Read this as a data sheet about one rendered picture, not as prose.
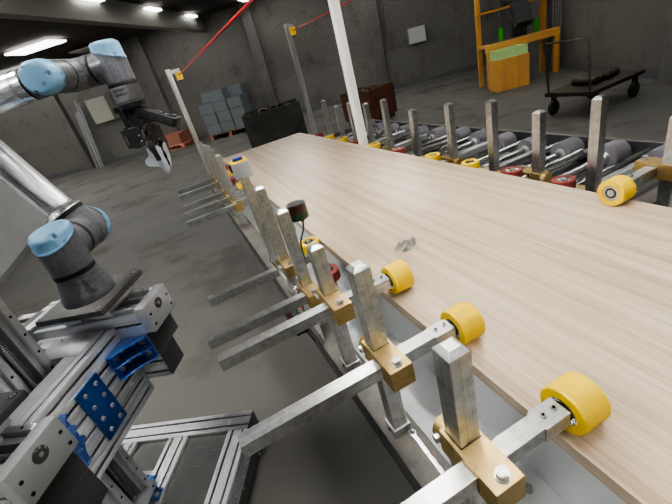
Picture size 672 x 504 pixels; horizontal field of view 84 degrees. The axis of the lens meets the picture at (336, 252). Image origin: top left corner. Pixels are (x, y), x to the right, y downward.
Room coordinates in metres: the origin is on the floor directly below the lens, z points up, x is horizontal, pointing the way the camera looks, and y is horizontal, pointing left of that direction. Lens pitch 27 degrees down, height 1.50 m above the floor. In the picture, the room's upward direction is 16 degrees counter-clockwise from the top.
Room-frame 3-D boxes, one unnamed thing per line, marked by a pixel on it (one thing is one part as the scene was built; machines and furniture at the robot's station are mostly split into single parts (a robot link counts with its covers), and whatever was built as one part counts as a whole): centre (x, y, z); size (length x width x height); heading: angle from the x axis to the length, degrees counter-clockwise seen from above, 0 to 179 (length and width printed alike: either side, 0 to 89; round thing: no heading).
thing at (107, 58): (1.18, 0.44, 1.61); 0.09 x 0.08 x 0.11; 87
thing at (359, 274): (0.59, -0.03, 0.92); 0.04 x 0.04 x 0.48; 18
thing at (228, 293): (1.23, 0.28, 0.84); 0.44 x 0.03 x 0.04; 108
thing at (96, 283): (1.07, 0.77, 1.09); 0.15 x 0.15 x 0.10
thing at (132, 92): (1.18, 0.44, 1.54); 0.08 x 0.08 x 0.05
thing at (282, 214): (1.06, 0.12, 0.90); 0.04 x 0.04 x 0.48; 18
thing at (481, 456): (0.33, -0.11, 0.94); 0.14 x 0.06 x 0.05; 18
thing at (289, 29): (3.84, -0.14, 1.25); 0.09 x 0.08 x 1.10; 18
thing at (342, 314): (0.80, 0.04, 0.94); 0.14 x 0.06 x 0.05; 18
